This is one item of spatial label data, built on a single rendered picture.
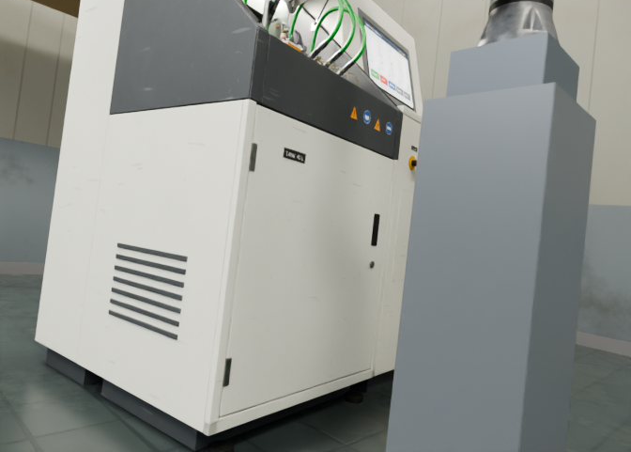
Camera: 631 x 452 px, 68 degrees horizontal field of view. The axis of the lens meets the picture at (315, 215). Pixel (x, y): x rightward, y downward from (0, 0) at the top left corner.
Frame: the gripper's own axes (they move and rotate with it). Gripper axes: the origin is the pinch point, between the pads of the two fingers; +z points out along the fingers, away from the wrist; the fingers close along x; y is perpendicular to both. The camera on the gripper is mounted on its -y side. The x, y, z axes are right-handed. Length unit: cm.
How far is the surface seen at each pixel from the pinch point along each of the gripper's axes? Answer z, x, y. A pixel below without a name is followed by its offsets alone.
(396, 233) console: 65, 39, 25
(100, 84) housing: 31, -35, -41
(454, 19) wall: -121, 256, -55
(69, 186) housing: 62, -35, -51
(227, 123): 46, -35, 18
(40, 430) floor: 119, -52, -13
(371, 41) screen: -14, 57, -6
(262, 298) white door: 84, -23, 24
